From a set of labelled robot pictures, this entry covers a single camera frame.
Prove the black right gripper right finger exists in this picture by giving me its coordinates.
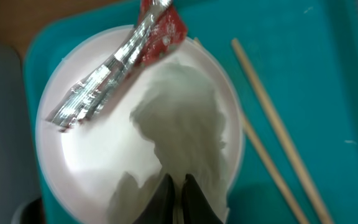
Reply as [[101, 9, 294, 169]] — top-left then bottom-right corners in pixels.
[[181, 174, 223, 224]]

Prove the wooden chopstick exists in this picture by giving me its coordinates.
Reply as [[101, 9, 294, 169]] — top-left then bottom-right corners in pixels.
[[230, 37, 335, 224], [193, 37, 311, 224]]

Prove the large white plate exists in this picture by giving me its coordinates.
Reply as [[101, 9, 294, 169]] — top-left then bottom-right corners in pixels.
[[35, 26, 244, 223]]

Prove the grey dishwasher rack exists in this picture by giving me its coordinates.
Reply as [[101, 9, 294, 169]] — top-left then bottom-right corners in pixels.
[[0, 44, 45, 223]]

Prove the white tissue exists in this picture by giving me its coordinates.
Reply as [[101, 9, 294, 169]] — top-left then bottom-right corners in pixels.
[[108, 63, 229, 223]]

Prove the red snack wrapper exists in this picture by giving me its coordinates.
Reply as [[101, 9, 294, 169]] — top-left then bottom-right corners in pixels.
[[46, 0, 187, 131]]

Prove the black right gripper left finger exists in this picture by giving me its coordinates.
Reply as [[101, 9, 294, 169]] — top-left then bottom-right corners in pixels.
[[133, 174, 175, 224]]

